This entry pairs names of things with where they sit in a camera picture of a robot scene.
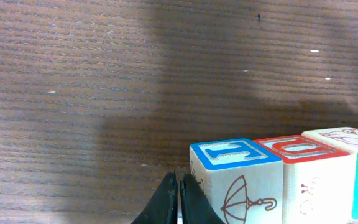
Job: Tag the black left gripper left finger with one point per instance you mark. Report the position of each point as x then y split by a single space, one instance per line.
162 207

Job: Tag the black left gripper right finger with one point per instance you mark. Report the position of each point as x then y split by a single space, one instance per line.
194 204

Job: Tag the yellow sided wooden block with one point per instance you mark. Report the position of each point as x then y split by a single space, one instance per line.
242 180

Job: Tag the blue sided wooden block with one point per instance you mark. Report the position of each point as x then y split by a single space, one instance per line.
315 187

